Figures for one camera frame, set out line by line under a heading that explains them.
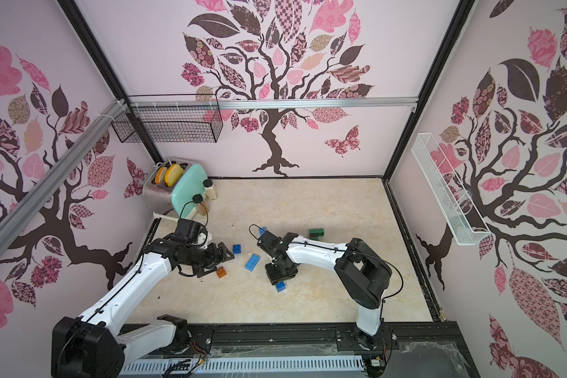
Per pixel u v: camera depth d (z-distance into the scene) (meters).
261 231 1.05
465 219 0.65
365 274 0.47
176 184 0.94
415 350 0.72
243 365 0.70
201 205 1.01
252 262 0.90
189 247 0.68
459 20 0.70
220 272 0.87
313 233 0.98
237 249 0.94
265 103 0.93
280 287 0.82
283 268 0.73
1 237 0.50
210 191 1.09
